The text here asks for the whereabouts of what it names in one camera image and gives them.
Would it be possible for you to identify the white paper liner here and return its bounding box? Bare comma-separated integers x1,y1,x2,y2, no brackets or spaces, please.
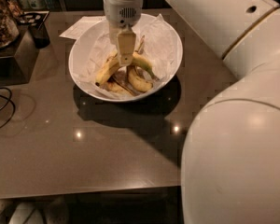
69,14,183,103

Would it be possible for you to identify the small brown banana left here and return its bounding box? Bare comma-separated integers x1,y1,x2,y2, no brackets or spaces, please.
106,79,133,96

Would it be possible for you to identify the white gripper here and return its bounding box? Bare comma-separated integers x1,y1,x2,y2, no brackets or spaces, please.
103,0,143,66

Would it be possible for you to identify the glass jar with contents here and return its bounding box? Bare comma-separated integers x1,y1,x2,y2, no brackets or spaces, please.
0,0,23,49

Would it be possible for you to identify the small yellow banana right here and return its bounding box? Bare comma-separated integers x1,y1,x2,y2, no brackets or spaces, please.
126,35,154,93

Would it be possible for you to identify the black cable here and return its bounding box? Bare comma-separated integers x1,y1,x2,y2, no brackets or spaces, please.
0,79,17,132

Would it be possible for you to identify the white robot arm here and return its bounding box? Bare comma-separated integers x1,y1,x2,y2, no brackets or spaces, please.
165,0,280,224

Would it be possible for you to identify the large yellow banana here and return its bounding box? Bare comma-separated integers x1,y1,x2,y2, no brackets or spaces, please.
94,52,156,87

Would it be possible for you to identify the dark box stand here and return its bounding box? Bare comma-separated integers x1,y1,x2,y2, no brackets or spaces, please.
0,26,39,86

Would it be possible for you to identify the white bowl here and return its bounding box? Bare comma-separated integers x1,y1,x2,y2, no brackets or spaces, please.
68,14,183,103

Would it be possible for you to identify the white paper sheet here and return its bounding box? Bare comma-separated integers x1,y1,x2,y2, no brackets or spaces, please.
60,16,105,40

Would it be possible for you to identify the black cup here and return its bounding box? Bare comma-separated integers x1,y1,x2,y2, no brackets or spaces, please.
21,12,50,49

